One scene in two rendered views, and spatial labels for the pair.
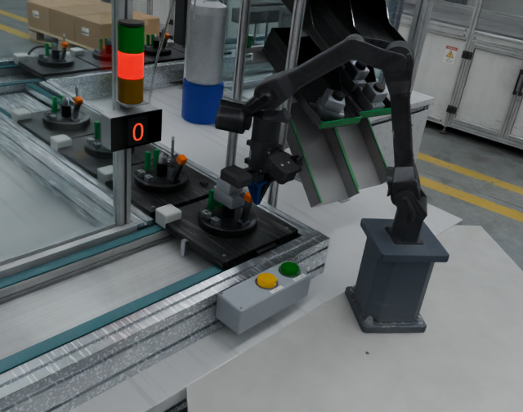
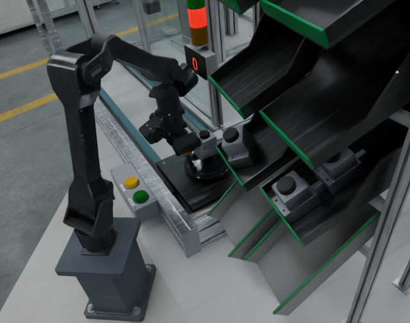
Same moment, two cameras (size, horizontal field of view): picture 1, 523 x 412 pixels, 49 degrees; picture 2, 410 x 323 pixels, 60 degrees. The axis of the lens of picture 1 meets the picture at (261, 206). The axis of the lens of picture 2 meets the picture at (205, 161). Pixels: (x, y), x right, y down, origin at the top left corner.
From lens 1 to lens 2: 1.62 m
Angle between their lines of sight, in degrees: 88
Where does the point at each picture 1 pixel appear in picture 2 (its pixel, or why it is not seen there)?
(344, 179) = (251, 242)
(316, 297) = (154, 245)
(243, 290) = (127, 172)
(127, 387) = (111, 153)
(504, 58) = not seen: outside the picture
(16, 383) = (97, 108)
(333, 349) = not seen: hidden behind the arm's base
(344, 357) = not seen: hidden behind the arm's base
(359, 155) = (307, 266)
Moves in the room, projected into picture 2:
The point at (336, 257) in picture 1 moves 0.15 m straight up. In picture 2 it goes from (209, 276) to (203, 239)
